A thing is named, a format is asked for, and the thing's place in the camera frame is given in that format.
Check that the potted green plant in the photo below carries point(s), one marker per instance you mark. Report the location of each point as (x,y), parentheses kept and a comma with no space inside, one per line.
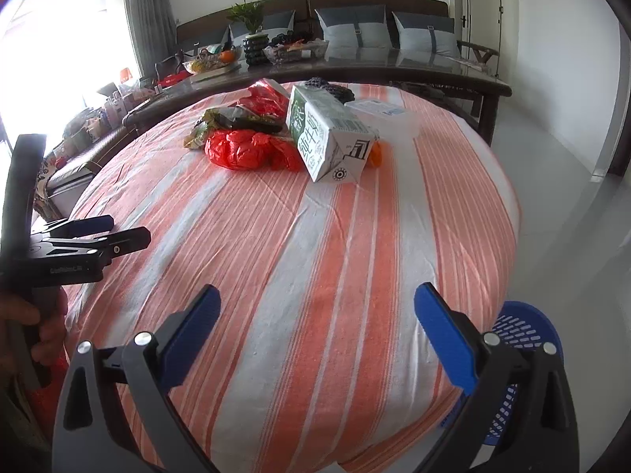
(254,24)

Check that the blue plastic basket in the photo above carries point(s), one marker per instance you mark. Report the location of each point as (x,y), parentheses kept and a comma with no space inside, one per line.
(522,320)

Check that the large red plastic bag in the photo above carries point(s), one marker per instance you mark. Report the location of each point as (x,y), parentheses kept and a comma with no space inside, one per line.
(241,150)

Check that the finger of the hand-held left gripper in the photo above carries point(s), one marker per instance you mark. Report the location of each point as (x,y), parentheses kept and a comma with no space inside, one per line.
(88,224)
(123,244)

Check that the grey white pillow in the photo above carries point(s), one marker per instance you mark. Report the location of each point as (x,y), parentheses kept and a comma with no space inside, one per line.
(424,34)
(345,27)
(281,22)

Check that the dark brown sofa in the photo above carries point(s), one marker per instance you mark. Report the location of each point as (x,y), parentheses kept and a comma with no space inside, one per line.
(345,0)

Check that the small orange wrapper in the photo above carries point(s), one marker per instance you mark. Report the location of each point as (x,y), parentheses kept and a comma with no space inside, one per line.
(376,155)

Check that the brown leather armchair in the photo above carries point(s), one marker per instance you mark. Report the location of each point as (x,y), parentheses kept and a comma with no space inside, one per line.
(84,157)

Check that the dark wooden coffee table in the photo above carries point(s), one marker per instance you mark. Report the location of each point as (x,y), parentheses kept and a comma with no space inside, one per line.
(394,66)

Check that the orange white striped tablecloth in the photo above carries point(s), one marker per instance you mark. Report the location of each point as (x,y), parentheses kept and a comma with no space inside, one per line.
(296,256)

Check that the dark mesh pouch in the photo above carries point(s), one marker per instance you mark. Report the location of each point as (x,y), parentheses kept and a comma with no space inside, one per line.
(335,91)

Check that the white plastic container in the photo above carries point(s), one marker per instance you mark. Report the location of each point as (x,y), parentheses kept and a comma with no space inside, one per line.
(389,118)

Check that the dark snack wrapper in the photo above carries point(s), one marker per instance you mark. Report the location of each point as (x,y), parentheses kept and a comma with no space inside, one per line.
(256,125)

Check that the glass snack bowl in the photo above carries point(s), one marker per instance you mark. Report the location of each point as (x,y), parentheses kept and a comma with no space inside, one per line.
(296,51)

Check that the small red plastic bag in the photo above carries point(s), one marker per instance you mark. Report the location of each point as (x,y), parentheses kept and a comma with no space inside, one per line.
(263,98)

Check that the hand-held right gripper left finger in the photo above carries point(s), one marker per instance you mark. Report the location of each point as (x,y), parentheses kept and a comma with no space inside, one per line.
(192,335)

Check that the green snack wrapper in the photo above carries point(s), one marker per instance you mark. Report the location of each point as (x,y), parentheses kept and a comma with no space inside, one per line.
(204,128)

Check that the book under bowl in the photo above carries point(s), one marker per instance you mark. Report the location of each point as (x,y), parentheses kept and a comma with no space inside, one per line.
(217,74)

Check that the green white milk carton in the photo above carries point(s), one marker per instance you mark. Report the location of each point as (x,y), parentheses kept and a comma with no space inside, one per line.
(325,133)

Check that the white door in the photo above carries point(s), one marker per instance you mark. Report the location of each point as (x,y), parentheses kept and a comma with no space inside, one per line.
(483,5)

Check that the wooden chair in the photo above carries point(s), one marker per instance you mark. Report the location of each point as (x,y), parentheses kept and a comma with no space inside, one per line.
(480,51)

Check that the person's left hand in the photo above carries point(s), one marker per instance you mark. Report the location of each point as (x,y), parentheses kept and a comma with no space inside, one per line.
(49,330)

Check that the glass fruit bowl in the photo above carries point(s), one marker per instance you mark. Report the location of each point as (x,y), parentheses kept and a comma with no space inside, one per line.
(212,61)

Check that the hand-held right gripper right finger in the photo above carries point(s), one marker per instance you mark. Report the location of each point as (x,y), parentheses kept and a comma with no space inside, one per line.
(446,335)

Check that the grey curtain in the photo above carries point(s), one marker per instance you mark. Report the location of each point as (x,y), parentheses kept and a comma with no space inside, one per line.
(148,10)

